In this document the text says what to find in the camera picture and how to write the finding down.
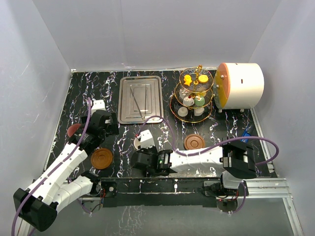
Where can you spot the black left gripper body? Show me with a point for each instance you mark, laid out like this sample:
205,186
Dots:
112,129

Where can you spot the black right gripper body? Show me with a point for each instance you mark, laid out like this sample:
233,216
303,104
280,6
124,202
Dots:
152,150

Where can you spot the green ceramic cup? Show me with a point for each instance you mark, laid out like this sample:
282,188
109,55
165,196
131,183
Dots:
137,144

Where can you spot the pink patterned mug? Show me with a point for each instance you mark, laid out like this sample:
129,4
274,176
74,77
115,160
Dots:
72,129

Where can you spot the brown wooden coaster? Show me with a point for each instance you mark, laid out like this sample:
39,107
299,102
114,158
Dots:
102,158
194,141

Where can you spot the silver metal tray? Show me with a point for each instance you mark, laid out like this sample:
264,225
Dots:
154,98

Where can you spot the white cream puff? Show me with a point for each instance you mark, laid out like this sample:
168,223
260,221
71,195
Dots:
198,111

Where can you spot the white rectangular cream cake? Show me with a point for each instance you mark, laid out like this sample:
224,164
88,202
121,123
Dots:
183,93

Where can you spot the green dome cake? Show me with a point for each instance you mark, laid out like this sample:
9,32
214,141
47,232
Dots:
199,101

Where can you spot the orange fish-shaped cookie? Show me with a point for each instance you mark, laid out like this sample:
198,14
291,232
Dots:
187,80

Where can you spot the round orange biscuit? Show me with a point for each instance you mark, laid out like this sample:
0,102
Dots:
203,78

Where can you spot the white sprinkle cherry cake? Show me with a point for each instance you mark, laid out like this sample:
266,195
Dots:
188,101

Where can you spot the yellow dome cake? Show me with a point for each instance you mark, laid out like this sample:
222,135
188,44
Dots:
202,94

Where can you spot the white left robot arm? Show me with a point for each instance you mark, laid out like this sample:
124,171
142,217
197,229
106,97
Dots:
40,203

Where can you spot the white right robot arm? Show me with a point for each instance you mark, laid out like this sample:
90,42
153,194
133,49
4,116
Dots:
236,158

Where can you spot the three-tier glass cake stand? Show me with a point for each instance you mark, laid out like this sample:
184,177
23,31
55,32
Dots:
194,89

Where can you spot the blue clip object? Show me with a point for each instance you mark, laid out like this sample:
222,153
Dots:
247,133

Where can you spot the white cylindrical container orange lid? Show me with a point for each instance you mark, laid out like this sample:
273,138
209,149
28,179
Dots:
238,85

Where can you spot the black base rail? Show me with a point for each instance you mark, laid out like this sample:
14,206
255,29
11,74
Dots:
165,191

